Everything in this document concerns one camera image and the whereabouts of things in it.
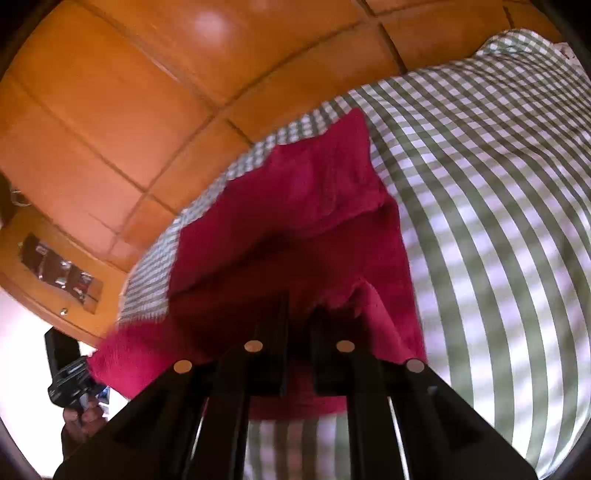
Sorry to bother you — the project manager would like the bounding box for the person's left hand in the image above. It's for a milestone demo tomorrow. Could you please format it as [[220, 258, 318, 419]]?
[[61, 398, 110, 445]]

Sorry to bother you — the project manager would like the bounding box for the dark red garment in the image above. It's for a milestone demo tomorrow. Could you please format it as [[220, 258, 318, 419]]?
[[87, 108, 428, 421]]

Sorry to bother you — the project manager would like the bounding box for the row of small ornaments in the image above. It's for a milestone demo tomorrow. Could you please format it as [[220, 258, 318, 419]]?
[[19, 234, 101, 304]]

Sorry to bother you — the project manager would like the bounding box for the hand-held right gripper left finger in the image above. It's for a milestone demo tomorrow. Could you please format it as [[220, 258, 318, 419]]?
[[53, 294, 290, 480]]

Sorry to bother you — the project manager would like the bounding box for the green white checked bedspread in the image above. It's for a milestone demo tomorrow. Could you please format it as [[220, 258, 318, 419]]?
[[117, 28, 591, 480]]

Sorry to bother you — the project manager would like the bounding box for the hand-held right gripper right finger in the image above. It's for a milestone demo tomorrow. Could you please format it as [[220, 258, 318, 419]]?
[[309, 306, 539, 480]]

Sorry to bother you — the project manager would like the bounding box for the wooden shelf cabinet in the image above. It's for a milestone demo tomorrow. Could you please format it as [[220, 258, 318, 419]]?
[[0, 210, 127, 347]]

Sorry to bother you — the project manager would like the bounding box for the wooden wardrobe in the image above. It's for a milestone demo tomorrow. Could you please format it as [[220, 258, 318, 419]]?
[[0, 0, 555, 274]]

